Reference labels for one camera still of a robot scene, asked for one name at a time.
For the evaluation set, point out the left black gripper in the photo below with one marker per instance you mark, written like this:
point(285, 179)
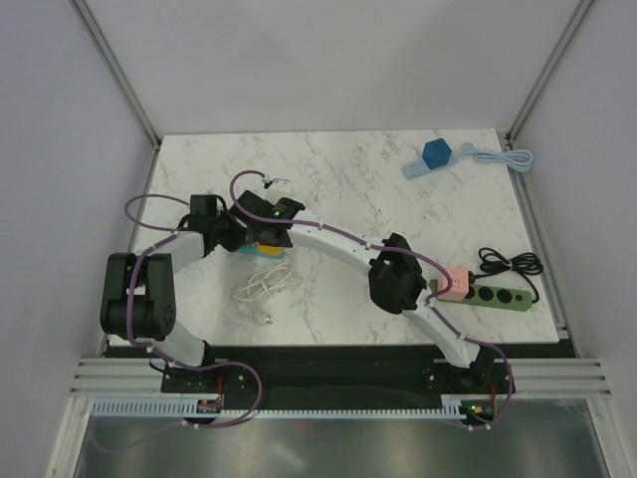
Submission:
point(239, 231)

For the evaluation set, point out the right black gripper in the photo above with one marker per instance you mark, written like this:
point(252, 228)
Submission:
point(252, 236)

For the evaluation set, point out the yellow cube socket plug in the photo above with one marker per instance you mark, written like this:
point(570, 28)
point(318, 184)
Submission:
point(270, 251)

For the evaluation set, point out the teal power strip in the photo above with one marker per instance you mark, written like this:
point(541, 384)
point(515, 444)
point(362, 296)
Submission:
point(252, 250)

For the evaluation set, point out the pink cube socket plug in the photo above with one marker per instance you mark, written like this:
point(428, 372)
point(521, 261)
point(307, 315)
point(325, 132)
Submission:
point(457, 281)

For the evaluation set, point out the green power strip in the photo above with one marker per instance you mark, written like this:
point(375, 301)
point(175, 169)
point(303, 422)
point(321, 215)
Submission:
point(492, 297)

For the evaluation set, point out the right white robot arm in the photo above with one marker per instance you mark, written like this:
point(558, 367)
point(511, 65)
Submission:
point(394, 274)

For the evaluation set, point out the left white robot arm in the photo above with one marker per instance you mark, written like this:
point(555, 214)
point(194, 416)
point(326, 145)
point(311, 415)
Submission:
point(139, 298)

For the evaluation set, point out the dark blue cube socket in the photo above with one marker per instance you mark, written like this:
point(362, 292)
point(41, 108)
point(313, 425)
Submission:
point(436, 153)

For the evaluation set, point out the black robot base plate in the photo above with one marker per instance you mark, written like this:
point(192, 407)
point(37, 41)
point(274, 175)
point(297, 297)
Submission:
point(340, 378)

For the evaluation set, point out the left aluminium corner post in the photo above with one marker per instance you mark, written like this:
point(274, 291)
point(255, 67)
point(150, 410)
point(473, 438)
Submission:
point(108, 56)

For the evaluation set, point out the aluminium corner post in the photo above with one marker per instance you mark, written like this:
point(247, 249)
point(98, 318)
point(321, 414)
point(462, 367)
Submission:
point(108, 56)
point(556, 56)

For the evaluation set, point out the white slotted cable duct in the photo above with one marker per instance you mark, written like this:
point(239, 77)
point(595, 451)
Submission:
point(193, 408)

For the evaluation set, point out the aluminium front frame rail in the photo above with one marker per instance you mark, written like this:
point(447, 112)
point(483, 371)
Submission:
point(533, 378)

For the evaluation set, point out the right aluminium corner post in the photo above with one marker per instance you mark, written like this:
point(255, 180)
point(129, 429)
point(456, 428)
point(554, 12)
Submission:
point(556, 56)

